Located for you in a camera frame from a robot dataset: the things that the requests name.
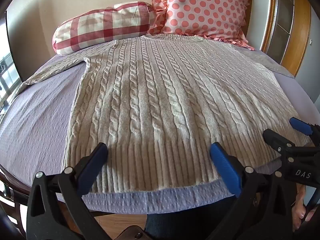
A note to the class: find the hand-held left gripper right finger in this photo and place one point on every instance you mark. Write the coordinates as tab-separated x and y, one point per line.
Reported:
225	166

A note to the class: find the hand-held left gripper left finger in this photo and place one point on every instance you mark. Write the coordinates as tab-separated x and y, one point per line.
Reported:
93	162

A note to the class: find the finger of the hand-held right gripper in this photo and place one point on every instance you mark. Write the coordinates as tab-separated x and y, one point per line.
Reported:
301	126
275	137

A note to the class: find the person's right hand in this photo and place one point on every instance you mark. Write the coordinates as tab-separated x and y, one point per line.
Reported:
298	212

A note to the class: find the bed with lilac cover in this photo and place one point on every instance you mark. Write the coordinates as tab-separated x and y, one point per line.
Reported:
42	130

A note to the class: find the person's leg in dark pants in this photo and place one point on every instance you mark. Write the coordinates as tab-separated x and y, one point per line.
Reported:
162	226

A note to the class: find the wooden glass-panel door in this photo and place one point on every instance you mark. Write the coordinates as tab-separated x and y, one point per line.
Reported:
291	30

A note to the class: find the window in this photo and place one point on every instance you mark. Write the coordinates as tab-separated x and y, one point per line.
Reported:
8	80

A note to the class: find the red plaid pillow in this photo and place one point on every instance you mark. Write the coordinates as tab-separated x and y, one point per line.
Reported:
100	27

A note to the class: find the pink polka dot pillow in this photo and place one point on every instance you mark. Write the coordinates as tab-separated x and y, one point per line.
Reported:
205	7

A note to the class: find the dark wooden bed frame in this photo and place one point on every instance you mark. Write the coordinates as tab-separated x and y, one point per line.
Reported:
12	192

